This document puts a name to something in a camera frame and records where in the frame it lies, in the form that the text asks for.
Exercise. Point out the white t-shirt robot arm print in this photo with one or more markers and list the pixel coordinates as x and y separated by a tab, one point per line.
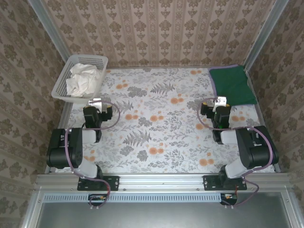
80	80

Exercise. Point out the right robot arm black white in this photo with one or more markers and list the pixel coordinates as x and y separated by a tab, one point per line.
247	147

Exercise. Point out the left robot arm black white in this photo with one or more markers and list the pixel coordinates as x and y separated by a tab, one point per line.
71	147

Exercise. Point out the green folded t-shirt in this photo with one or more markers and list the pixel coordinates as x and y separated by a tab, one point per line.
232	85

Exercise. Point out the white perforated plastic basket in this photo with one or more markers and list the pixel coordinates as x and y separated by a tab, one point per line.
59	90

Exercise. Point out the floral patterned tablecloth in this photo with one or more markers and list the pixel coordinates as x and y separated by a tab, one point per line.
152	118

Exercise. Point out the grey metal panel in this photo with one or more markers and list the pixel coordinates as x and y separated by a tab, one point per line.
161	213

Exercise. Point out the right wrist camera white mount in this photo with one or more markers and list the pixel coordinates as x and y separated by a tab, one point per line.
221	101

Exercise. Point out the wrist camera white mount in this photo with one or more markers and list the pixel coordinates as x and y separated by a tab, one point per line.
221	101
95	102

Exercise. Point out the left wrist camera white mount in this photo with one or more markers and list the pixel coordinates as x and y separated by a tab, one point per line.
95	102

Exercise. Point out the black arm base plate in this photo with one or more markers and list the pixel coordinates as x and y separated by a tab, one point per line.
111	183
210	183

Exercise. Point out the aluminium mounting rail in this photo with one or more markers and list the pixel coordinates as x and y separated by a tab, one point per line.
161	181

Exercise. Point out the aluminium frame post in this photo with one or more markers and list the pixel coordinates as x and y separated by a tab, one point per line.
268	26
48	27

